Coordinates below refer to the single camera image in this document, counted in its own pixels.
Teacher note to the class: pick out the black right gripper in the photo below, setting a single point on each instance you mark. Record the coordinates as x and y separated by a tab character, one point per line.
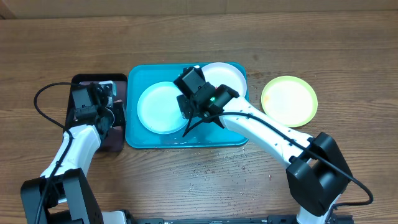
187	105

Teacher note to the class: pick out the teal plastic tray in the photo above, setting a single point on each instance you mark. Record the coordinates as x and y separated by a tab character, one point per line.
138	136

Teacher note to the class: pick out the light blue plate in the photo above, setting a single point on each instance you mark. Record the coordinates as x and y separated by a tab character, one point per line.
158	109

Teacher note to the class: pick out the white plate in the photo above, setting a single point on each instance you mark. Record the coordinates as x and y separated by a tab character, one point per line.
220	73

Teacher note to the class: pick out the yellow plate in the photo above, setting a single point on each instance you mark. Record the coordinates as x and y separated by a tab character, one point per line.
289	100

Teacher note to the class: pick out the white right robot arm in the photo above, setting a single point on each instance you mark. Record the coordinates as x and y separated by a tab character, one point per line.
317	172

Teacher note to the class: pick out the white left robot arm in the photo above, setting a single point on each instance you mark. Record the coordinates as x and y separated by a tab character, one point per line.
62	193

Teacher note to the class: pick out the black tray with pink water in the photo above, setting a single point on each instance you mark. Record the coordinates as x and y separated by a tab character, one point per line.
115	140

